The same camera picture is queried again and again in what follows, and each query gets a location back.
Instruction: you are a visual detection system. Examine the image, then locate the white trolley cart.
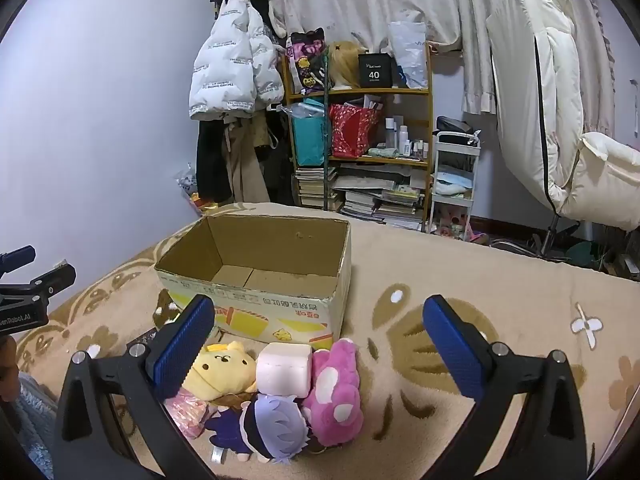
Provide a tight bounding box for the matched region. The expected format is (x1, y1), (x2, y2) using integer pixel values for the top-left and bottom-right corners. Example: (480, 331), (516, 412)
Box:
(429, 130), (482, 238)

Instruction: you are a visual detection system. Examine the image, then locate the purple printed bag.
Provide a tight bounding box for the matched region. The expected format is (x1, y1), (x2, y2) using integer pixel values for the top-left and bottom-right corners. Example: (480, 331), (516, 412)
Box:
(286, 27), (331, 96)

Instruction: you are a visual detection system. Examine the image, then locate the plastic bag of small things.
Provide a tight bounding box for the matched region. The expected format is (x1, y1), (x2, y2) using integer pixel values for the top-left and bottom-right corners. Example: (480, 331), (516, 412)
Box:
(175, 162), (216, 211)

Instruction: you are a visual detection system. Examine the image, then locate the teal bag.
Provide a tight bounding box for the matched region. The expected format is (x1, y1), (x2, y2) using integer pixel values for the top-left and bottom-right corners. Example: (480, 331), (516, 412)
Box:
(290, 99), (328, 167)

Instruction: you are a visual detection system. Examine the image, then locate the pink plastic packet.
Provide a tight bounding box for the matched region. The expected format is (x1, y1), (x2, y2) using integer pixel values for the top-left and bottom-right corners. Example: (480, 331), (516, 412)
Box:
(165, 390), (211, 438)

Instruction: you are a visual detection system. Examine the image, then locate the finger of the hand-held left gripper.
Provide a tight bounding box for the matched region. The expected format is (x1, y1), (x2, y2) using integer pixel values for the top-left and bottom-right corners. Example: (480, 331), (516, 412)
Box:
(0, 245), (37, 277)
(0, 262), (77, 311)

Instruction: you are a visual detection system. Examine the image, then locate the clear plastic bag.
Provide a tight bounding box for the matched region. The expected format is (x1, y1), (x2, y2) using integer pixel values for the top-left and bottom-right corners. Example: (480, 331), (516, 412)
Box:
(387, 21), (430, 90)

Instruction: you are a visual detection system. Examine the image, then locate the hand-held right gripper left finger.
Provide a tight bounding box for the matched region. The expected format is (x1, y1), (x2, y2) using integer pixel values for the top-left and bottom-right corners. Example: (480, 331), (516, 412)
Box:
(52, 294), (216, 480)

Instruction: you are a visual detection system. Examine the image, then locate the black garment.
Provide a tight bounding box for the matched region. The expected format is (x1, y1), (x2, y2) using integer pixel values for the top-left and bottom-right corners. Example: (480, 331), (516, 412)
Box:
(252, 110), (296, 206)

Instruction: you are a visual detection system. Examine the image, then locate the narrow stack of books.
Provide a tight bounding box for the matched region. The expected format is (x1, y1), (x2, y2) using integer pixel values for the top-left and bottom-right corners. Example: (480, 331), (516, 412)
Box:
(292, 167), (341, 211)

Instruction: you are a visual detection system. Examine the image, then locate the wide stack of books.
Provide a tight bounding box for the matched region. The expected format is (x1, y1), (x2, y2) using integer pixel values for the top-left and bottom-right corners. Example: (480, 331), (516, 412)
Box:
(332, 162), (431, 231)

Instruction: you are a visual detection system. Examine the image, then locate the green pole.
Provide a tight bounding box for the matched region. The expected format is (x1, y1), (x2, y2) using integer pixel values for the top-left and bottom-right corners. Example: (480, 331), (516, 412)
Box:
(322, 55), (332, 211)

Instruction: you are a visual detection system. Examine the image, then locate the person's left hand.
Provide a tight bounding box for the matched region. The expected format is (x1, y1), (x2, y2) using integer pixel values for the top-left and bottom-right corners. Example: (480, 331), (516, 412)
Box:
(0, 335), (21, 403)

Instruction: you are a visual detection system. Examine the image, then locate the yellow plush toy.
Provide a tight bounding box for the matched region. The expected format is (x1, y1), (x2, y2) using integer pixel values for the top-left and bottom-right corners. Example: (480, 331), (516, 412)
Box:
(181, 341), (261, 401)

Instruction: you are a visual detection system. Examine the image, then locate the red patterned bag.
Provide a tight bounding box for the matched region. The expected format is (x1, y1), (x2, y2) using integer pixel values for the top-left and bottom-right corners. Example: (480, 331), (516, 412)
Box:
(327, 102), (383, 159)

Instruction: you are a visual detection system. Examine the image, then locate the pink plush toy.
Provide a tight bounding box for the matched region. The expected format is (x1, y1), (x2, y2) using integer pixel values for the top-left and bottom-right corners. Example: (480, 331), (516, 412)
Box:
(302, 338), (363, 448)

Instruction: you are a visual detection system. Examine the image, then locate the beige coat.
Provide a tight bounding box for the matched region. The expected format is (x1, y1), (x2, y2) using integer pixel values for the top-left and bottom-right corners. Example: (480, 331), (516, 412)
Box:
(222, 117), (273, 204)

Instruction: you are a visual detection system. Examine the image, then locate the blond wig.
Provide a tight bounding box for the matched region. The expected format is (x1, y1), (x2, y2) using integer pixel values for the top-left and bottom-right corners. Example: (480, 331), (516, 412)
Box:
(327, 41), (368, 92)

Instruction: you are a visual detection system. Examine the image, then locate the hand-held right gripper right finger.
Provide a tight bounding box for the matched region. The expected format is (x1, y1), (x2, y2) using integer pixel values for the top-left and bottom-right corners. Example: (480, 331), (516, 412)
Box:
(422, 295), (593, 480)

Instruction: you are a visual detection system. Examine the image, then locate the black pouch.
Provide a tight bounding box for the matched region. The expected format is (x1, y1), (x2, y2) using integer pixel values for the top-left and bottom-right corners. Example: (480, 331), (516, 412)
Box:
(436, 116), (473, 135)

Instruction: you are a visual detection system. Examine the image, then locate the wooden shelf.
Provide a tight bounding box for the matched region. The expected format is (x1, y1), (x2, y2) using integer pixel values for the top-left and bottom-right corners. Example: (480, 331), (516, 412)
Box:
(282, 42), (435, 233)

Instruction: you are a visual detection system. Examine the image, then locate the cream padded chair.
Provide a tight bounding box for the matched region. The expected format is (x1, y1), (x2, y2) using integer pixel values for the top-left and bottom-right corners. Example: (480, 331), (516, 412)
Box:
(486, 0), (640, 233)

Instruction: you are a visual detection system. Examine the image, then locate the white puffer jacket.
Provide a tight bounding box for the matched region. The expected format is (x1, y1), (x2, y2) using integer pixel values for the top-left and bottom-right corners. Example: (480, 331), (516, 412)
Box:
(188, 0), (285, 122)

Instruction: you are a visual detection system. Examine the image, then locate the light blue cloth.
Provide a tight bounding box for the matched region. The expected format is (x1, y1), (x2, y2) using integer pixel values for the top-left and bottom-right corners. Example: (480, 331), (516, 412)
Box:
(0, 375), (57, 480)

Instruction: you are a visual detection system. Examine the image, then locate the white cube plush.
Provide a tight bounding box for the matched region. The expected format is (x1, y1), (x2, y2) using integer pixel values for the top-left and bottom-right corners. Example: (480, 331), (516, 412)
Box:
(256, 342), (314, 397)

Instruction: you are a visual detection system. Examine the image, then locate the black box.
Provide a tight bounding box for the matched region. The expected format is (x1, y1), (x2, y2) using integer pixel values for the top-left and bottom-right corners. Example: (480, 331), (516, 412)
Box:
(357, 51), (392, 88)

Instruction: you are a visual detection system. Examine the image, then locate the dark coat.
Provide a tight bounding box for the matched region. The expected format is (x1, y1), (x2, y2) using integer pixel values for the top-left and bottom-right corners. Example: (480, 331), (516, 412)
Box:
(195, 119), (236, 203)

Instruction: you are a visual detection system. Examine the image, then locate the group of cosmetic bottles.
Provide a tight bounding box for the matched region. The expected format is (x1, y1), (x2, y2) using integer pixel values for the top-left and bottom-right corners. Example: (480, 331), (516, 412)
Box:
(384, 115), (431, 158)

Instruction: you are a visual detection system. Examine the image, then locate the white-haired plush doll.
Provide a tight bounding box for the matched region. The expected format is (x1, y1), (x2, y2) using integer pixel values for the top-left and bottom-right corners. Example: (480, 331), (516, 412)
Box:
(204, 392), (313, 466)

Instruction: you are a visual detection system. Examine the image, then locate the cardboard box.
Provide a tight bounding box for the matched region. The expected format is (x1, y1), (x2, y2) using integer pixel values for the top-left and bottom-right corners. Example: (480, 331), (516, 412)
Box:
(154, 214), (352, 352)

